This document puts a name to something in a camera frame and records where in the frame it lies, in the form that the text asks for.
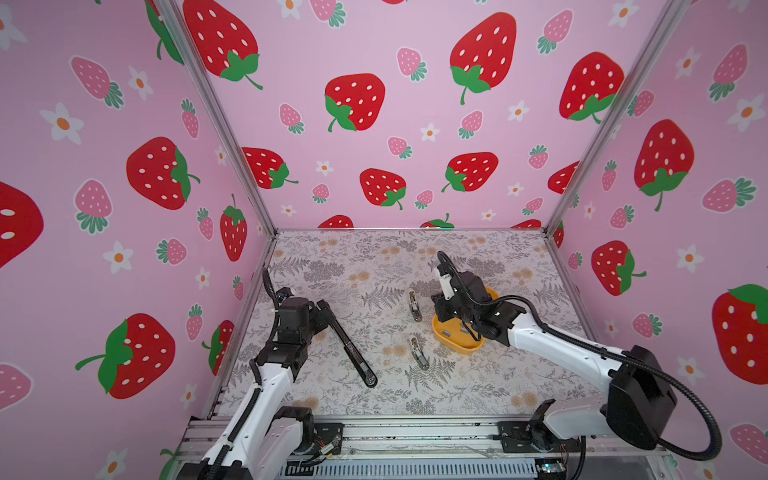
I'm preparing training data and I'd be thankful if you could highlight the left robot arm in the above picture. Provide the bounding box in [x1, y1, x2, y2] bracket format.
[177, 269, 333, 479]

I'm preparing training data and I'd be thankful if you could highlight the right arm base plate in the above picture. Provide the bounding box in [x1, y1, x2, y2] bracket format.
[495, 421, 580, 454]

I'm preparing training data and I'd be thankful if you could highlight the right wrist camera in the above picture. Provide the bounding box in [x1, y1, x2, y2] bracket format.
[433, 266, 455, 301]

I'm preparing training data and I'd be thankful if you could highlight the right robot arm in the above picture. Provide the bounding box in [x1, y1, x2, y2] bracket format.
[432, 267, 723, 461]

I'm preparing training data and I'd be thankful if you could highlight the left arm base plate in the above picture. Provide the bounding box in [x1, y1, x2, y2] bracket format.
[292, 422, 345, 456]

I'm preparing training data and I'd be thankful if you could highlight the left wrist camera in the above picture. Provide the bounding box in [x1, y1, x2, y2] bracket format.
[275, 287, 293, 304]

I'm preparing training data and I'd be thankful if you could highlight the yellow plastic tray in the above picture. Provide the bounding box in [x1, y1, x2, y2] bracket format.
[431, 288, 486, 355]

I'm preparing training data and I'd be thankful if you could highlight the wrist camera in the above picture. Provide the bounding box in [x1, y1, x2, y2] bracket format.
[275, 287, 293, 304]
[433, 266, 455, 301]

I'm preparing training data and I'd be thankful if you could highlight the aluminium front rail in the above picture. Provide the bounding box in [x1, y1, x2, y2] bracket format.
[177, 415, 668, 480]

